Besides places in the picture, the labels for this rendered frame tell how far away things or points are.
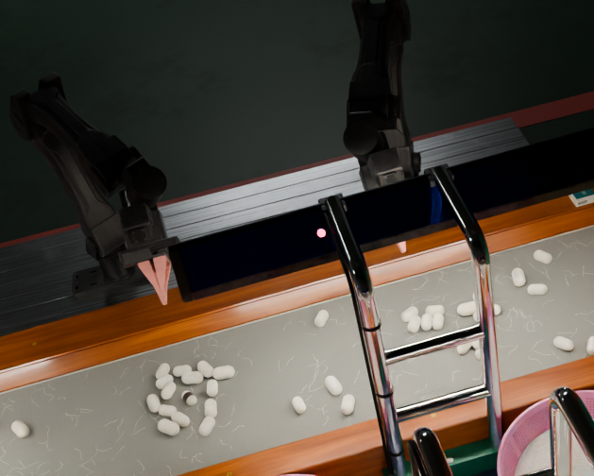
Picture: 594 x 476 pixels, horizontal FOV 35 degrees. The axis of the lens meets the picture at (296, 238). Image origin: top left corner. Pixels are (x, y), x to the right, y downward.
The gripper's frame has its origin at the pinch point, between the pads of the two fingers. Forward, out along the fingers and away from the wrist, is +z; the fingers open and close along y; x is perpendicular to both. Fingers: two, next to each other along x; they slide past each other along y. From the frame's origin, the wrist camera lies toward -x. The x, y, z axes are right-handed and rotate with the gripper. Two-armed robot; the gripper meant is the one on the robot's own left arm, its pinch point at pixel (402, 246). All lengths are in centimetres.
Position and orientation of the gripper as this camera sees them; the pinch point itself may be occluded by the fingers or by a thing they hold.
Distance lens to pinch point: 158.5
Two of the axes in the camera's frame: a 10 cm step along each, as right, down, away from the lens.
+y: 9.6, -2.7, 0.4
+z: 2.7, 9.4, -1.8
